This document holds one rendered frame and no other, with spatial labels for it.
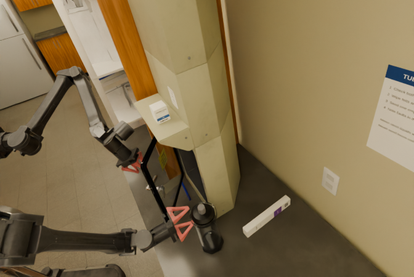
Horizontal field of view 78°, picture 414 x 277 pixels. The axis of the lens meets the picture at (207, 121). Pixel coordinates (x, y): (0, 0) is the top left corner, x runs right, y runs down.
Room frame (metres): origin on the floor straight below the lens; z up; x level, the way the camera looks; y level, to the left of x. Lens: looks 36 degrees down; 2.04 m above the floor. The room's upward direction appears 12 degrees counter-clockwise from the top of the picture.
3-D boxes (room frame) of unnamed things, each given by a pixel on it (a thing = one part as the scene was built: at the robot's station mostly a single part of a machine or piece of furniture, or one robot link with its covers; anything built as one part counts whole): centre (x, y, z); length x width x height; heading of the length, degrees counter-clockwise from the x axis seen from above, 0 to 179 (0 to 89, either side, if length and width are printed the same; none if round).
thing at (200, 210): (0.60, 0.09, 1.18); 0.09 x 0.09 x 0.07
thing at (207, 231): (0.60, 0.09, 1.06); 0.11 x 0.11 x 0.21
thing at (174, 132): (0.83, 0.18, 1.46); 0.32 x 0.12 x 0.10; 22
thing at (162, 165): (0.84, 0.23, 1.19); 0.30 x 0.01 x 0.40; 164
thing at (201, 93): (0.90, 0.01, 1.33); 0.32 x 0.25 x 0.77; 22
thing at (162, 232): (0.53, 0.24, 1.20); 0.07 x 0.07 x 0.10; 22
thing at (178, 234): (0.56, 0.18, 1.16); 0.09 x 0.07 x 0.07; 112
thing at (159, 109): (0.79, 0.16, 1.54); 0.05 x 0.05 x 0.06; 23
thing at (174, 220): (0.56, 0.17, 1.23); 0.09 x 0.07 x 0.07; 112
